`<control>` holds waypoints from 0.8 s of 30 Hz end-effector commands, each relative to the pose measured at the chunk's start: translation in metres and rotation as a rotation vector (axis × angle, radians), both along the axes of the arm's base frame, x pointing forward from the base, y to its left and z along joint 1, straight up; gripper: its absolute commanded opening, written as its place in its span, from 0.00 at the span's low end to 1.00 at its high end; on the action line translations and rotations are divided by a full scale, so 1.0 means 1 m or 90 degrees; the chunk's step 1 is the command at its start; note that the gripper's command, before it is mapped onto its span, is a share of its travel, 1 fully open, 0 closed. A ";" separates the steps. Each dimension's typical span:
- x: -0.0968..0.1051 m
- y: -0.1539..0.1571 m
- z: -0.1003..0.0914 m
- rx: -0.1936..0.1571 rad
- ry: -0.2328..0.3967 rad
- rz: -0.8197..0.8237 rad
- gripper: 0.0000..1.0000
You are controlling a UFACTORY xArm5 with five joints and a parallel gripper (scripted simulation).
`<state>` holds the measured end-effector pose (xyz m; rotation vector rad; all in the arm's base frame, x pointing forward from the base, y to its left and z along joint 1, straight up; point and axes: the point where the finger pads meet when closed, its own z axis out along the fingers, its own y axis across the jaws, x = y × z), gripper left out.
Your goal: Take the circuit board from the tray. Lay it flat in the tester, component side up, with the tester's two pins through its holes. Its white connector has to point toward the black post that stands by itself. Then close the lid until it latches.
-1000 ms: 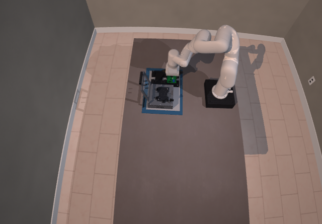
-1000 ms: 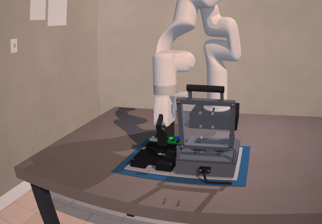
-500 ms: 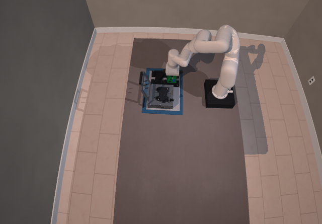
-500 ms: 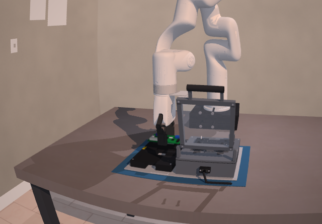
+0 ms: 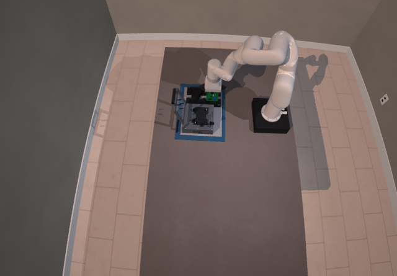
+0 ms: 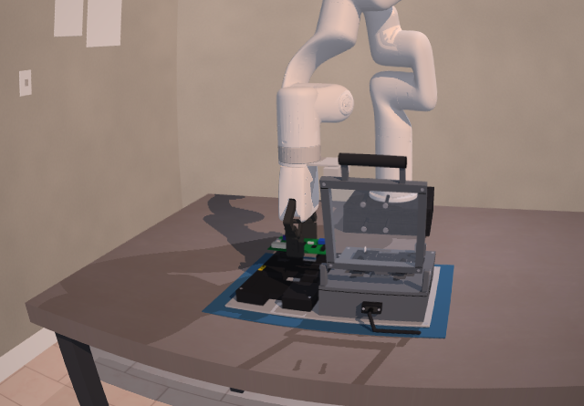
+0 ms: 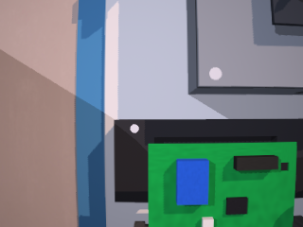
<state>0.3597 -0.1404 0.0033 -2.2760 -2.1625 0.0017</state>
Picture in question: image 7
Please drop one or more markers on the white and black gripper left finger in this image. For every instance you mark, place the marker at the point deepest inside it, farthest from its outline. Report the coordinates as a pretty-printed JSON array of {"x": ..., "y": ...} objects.
[{"x": 140, "y": 224}]

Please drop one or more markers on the green circuit board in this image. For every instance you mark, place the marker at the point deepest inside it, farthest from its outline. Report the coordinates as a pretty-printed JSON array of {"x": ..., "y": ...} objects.
[{"x": 221, "y": 184}]

